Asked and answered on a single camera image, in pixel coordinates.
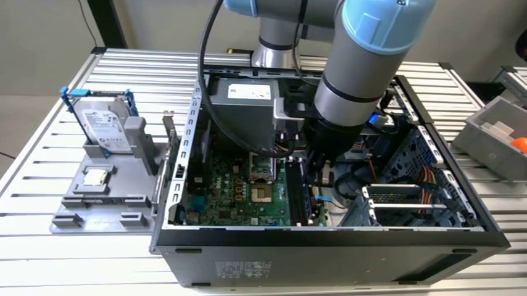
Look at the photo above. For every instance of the RAM stick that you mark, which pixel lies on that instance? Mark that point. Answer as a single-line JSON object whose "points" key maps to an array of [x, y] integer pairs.
{"points": [[308, 203], [104, 202]]}

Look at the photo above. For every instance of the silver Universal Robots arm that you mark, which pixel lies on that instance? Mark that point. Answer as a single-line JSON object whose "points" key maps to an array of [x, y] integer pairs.
{"points": [[353, 71]]}

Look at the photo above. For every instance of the black RAM slot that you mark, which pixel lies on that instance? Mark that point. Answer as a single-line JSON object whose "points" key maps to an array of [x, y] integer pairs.
{"points": [[290, 191], [296, 191], [300, 191]]}

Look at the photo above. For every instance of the grey power supply unit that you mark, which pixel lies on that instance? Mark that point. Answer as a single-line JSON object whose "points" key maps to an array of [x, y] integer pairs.
{"points": [[254, 129]]}

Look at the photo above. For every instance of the CPU socket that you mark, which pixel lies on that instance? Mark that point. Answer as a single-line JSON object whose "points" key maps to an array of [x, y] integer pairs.
{"points": [[261, 193]]}

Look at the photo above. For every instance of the grey disk bay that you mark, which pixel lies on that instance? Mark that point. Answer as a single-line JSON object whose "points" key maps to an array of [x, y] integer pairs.
{"points": [[353, 212]]}

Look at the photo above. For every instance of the green motherboard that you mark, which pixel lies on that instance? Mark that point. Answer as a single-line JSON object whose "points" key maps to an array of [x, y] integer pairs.
{"points": [[229, 212]]}

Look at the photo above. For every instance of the yellow black plug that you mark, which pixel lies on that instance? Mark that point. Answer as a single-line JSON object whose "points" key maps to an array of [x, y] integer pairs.
{"points": [[229, 50]]}

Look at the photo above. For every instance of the grey plastic bin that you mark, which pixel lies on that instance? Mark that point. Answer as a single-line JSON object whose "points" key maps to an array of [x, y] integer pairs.
{"points": [[489, 157]]}

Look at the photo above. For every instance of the white block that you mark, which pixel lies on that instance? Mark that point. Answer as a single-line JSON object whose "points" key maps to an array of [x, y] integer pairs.
{"points": [[497, 129]]}

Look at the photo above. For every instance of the black open PC case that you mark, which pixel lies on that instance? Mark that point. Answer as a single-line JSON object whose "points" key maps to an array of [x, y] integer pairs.
{"points": [[288, 262]]}

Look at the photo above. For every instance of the orange ball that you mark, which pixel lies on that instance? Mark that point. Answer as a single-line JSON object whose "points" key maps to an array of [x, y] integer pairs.
{"points": [[519, 145]]}

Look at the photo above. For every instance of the grey parts rack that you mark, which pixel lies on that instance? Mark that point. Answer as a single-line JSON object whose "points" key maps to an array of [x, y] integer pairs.
{"points": [[130, 185]]}

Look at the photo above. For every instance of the silver hard disk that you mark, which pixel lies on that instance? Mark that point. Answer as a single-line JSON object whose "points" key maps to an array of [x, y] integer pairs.
{"points": [[102, 129]]}

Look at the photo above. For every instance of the silver CPU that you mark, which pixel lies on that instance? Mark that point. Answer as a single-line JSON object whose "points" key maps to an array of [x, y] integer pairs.
{"points": [[94, 179]]}

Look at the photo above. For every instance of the blue disk carrier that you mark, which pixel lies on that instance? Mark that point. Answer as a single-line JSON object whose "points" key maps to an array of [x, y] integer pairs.
{"points": [[78, 92]]}

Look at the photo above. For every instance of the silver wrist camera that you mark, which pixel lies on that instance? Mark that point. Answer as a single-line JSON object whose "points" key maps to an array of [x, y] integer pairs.
{"points": [[281, 108]]}

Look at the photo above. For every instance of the graphics card with metal bracket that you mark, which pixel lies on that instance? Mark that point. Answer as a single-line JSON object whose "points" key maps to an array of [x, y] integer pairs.
{"points": [[173, 145]]}

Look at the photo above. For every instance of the black vertical post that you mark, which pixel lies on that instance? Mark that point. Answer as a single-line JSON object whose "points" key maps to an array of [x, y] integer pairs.
{"points": [[105, 24]]}

